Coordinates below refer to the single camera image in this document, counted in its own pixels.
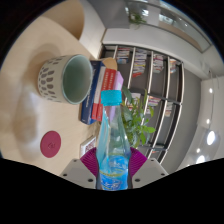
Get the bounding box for round ceiling lights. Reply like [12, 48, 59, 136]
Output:
[195, 86, 218, 164]

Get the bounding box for dark blue book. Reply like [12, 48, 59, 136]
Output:
[80, 59, 104, 126]

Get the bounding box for clear blue-capped drink bottle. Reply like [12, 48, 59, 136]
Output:
[95, 89, 132, 192]

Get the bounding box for grey patterned ceramic cup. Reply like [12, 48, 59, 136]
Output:
[37, 54, 94, 106]

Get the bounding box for small leafy floor plant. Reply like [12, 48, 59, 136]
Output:
[127, 11, 148, 27]

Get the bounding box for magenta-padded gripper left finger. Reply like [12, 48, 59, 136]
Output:
[59, 147, 100, 190]

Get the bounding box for green potted plant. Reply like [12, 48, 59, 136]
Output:
[120, 85, 158, 150]

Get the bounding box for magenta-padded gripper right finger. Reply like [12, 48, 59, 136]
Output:
[129, 147, 170, 190]

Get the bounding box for flat round red coaster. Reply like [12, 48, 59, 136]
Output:
[39, 130, 62, 159]

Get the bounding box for pink book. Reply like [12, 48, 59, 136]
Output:
[101, 71, 125, 123]

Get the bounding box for red book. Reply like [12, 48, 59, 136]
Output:
[91, 66, 118, 123]

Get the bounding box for grey book shelf unit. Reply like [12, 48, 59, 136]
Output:
[99, 44, 186, 165]

